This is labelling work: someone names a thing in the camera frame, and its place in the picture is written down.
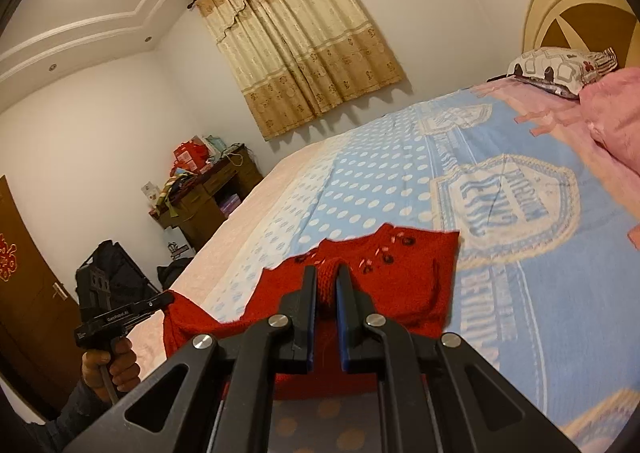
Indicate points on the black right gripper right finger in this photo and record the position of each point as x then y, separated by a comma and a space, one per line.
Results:
436, 394

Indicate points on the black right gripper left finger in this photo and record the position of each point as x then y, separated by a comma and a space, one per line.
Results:
213, 395

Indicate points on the red knit sweater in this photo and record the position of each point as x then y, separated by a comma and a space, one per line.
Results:
408, 273

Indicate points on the person's left hand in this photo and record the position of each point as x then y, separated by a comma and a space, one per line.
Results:
121, 363

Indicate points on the black bag on floor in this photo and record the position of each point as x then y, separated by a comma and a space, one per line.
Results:
126, 281

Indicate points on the brown wooden door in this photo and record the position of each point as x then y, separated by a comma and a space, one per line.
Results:
39, 356

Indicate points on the white box beside desk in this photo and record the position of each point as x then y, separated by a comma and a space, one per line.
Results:
177, 244

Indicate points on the dark wooden desk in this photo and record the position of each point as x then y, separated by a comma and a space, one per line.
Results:
202, 204

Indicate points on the red gift bag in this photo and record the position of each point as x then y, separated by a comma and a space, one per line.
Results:
191, 156

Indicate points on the beige patterned window curtain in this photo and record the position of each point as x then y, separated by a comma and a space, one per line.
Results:
295, 60

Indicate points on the pink quilt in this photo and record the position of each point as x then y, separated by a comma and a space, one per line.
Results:
611, 109

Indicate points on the white black patterned pillow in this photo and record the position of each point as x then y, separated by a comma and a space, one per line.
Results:
561, 71

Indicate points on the cream star headboard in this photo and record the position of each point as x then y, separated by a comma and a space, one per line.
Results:
587, 25

